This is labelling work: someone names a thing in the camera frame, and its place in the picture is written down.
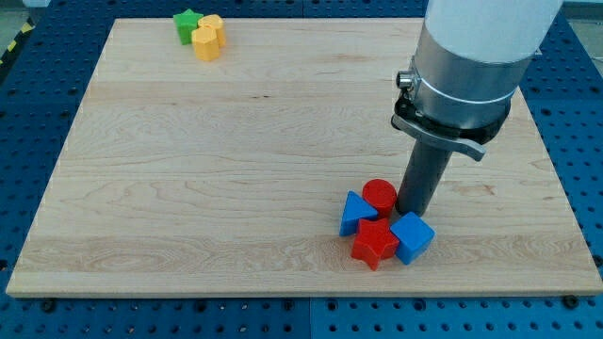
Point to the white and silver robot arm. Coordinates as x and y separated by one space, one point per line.
469 60

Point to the blue triangle block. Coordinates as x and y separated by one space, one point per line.
355 209

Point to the red cylinder block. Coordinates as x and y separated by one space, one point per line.
381 195

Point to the light wooden board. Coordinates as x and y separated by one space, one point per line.
182 178

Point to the red star block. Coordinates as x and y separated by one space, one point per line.
374 242

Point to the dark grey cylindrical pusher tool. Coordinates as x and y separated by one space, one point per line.
421 178

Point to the blue cube block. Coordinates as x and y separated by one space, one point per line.
414 236

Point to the yellow hexagon block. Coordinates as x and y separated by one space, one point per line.
205 43

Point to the yellow cylinder block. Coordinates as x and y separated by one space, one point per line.
216 22

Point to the green star block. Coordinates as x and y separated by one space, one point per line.
185 22

